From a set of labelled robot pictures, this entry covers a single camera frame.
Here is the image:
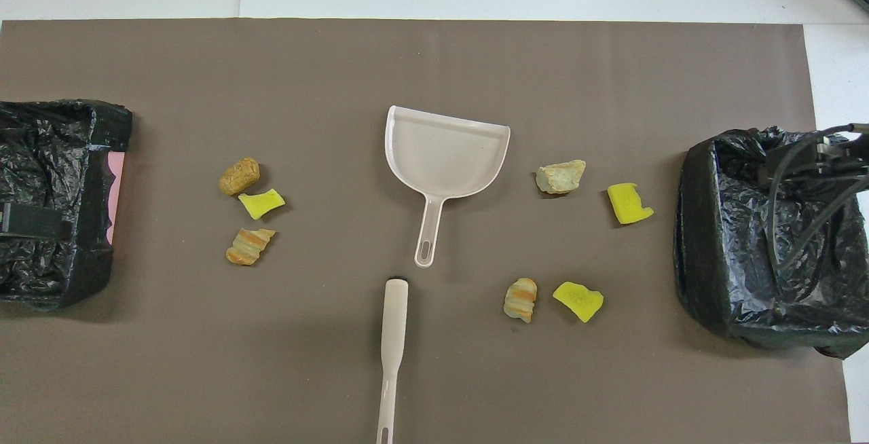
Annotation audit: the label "bin lined with black bag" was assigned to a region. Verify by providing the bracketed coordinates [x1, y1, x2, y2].
[673, 126, 869, 359]

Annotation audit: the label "round brown sponge chunk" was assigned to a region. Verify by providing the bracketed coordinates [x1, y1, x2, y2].
[219, 157, 261, 196]

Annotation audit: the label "flat yellow sponge piece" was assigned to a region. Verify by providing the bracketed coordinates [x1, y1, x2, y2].
[552, 281, 605, 324]

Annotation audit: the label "beige plastic dustpan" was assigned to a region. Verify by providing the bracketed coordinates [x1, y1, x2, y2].
[384, 105, 511, 269]

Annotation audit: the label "notched yellow sponge piece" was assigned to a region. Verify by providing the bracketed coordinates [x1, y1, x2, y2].
[606, 182, 655, 225]

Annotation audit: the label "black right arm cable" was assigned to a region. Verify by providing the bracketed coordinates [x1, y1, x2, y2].
[766, 123, 869, 275]

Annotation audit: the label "small yellow sponge piece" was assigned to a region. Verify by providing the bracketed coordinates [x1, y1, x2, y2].
[238, 188, 286, 221]

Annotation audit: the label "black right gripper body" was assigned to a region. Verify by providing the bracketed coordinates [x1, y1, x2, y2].
[818, 133, 869, 177]

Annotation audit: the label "pink bin with black bag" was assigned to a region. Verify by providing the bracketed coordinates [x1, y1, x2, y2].
[0, 98, 134, 312]

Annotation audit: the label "brown table mat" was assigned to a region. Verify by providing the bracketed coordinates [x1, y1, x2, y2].
[0, 18, 853, 444]

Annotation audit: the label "orange striped sponge piece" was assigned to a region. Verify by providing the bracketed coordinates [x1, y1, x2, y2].
[225, 227, 277, 267]
[503, 278, 538, 325]

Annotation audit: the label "beige brush black bristles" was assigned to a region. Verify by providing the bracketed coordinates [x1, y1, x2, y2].
[376, 278, 409, 444]

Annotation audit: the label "pale beige sponge chunk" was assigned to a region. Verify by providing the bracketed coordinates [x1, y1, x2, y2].
[535, 159, 587, 196]

